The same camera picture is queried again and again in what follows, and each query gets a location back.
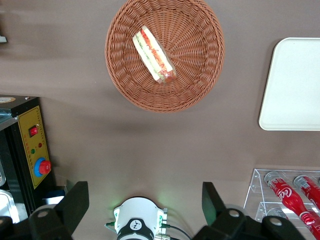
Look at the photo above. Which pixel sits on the red cola bottle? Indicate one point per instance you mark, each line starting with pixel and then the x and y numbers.
pixel 290 197
pixel 308 187

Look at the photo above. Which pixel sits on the black control box yellow panel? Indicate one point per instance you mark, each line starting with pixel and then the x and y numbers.
pixel 22 150

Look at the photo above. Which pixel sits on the triangle sandwich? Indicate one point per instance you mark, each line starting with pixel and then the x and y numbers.
pixel 153 56

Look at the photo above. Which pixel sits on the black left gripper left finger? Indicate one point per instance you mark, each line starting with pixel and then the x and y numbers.
pixel 70 207

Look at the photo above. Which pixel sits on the red emergency stop button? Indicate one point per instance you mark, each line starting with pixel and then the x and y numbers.
pixel 43 167

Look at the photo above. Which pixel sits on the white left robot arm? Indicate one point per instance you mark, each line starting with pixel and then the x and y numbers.
pixel 137 212

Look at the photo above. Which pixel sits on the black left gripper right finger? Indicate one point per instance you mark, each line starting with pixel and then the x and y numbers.
pixel 215 210

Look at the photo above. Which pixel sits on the round brown wicker basket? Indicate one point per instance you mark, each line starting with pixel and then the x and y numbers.
pixel 200 57

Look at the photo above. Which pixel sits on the white plastic tray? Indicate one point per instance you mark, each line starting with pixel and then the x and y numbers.
pixel 295 85

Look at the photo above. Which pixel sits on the red rocker switch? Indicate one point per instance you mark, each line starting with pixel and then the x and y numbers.
pixel 33 131

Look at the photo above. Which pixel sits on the grey metal container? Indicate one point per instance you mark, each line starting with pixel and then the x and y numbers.
pixel 8 205

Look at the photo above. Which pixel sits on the clear acrylic bottle rack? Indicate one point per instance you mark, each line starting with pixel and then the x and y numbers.
pixel 257 190

